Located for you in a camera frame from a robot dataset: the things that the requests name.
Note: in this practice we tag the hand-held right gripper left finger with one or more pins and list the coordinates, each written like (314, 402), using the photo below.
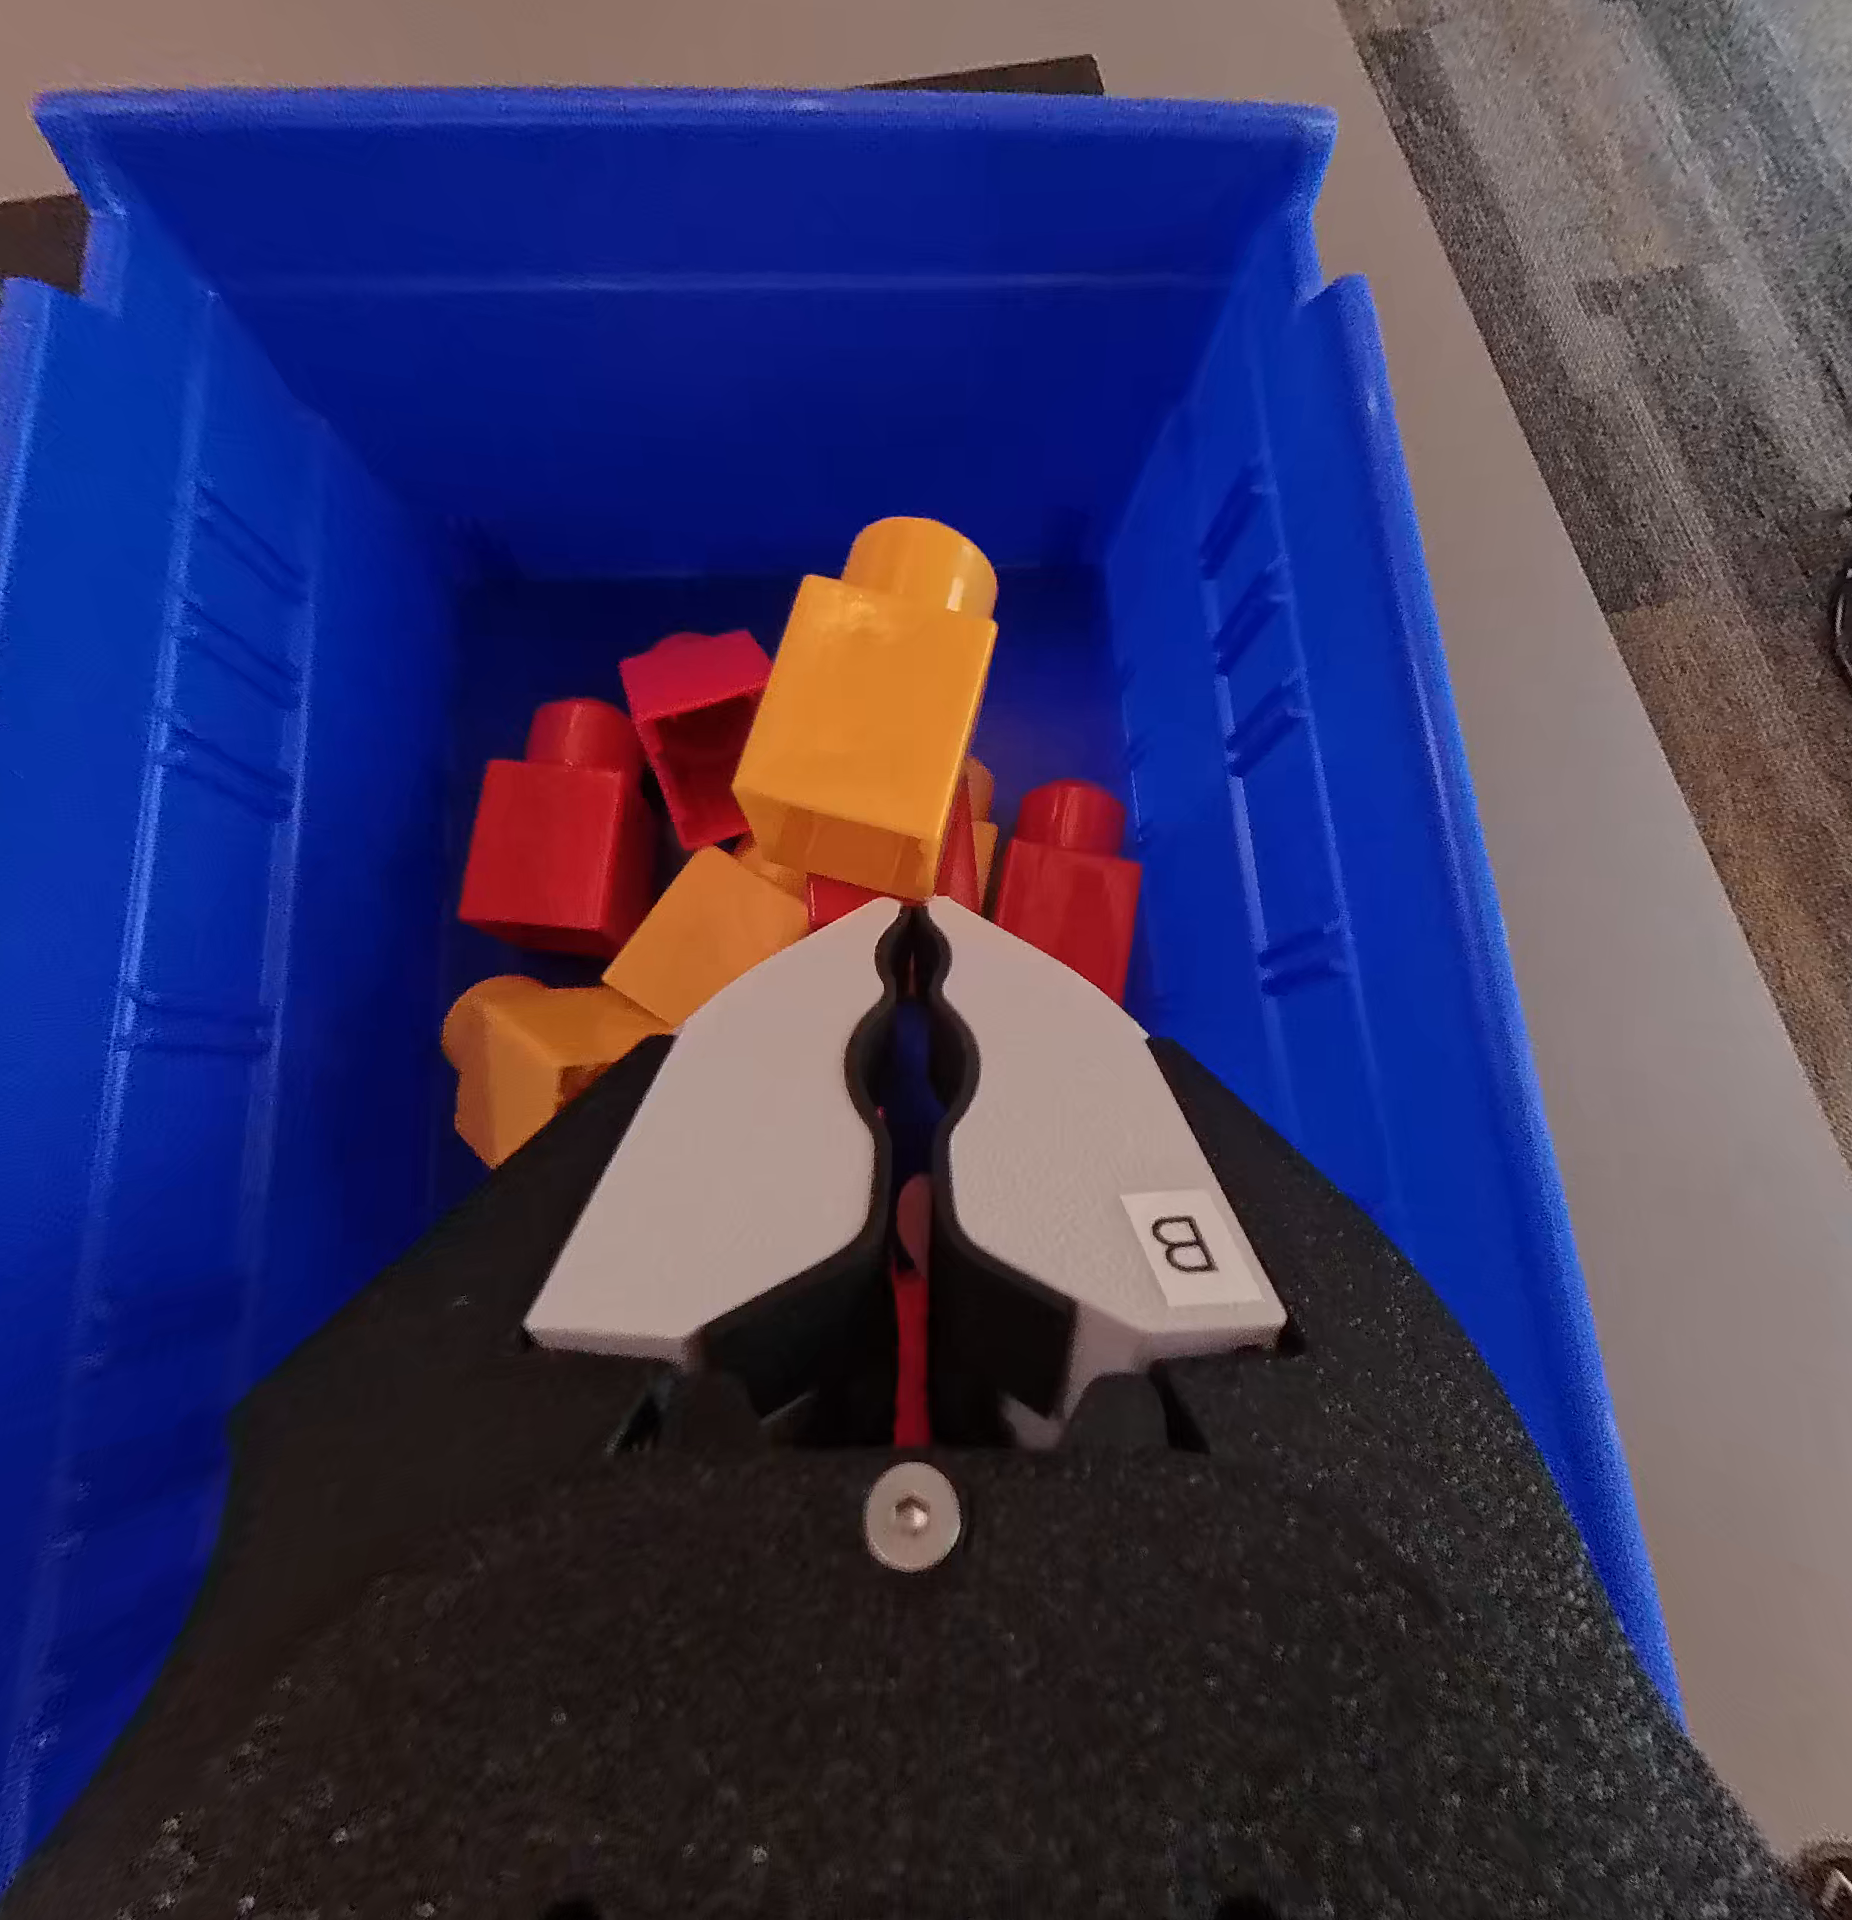
(730, 1184)

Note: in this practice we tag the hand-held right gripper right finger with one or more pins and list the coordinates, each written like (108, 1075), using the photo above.
(1076, 1156)

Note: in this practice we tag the blue plastic bin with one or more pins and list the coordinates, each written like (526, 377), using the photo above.
(717, 376)

